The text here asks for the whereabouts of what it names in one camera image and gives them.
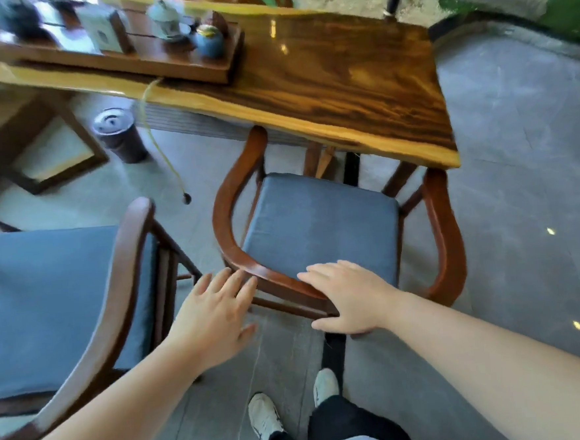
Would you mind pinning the person's right hand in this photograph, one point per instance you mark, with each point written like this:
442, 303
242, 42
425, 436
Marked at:
360, 301

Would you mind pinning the person's left hand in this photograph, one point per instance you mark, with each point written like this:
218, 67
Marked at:
208, 322

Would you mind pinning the person's right thumb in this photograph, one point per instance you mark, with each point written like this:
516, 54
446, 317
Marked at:
327, 324

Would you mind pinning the person's left thumb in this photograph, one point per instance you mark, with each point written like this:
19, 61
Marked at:
247, 332

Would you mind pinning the reddish wooden armchair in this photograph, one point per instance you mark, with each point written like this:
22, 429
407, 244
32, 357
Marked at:
230, 251

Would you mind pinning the person's right forearm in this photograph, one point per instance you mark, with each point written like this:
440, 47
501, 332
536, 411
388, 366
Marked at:
504, 376

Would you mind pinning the person's left forearm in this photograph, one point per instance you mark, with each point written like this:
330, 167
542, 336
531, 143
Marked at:
110, 418

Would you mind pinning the person's right white shoe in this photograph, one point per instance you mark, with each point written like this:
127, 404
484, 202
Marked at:
326, 386

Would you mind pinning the person's white shoe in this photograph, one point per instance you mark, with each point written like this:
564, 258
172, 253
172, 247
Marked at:
326, 386
264, 420

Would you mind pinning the person's left white shoe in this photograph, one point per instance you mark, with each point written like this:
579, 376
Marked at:
264, 420

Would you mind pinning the person's black trousers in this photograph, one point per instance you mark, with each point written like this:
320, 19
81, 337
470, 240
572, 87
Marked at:
348, 421

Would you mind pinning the grey-blue seat cushion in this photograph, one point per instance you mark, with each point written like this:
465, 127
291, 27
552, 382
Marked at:
319, 215

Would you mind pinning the dark wooden armchair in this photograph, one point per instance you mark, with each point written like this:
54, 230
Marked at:
125, 268

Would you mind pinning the blue seat cushion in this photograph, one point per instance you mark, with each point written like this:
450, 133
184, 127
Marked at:
53, 303

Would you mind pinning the black waste bucket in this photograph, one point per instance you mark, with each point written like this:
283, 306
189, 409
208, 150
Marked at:
118, 135

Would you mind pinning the low wooden bench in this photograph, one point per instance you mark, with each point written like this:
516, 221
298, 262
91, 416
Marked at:
70, 128

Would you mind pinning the wooden tea tray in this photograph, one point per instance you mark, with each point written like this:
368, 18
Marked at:
160, 67

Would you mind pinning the blue jar with yellow lid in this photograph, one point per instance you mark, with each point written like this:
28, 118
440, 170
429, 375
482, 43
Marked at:
209, 43

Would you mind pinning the small brown wooden ornament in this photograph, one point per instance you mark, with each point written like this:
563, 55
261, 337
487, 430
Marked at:
217, 21

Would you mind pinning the pale green lidded cup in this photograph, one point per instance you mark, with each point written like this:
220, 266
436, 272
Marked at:
164, 19

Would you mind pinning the grey-green small box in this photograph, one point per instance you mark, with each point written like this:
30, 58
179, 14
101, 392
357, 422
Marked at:
102, 29

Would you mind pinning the dark teapot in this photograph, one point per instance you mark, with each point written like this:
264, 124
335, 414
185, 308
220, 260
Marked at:
18, 18

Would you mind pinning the green garden plants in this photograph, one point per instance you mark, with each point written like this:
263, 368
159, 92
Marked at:
567, 4

